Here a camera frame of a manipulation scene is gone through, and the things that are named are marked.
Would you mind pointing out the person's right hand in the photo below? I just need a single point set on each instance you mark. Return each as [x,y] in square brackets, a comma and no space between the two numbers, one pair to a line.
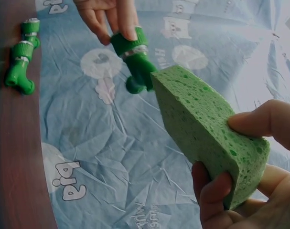
[273,210]

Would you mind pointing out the person's left hand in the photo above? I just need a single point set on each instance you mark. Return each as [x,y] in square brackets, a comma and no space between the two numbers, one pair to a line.
[106,14]

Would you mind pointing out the person's left fingers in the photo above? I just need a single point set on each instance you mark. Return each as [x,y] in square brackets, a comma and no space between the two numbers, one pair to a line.
[125,21]

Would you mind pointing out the green plastic faucet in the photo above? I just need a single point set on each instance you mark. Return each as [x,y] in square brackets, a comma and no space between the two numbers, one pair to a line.
[30,29]
[137,69]
[19,69]

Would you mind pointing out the light green sponge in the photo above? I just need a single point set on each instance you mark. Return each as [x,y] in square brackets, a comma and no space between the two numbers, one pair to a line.
[195,119]

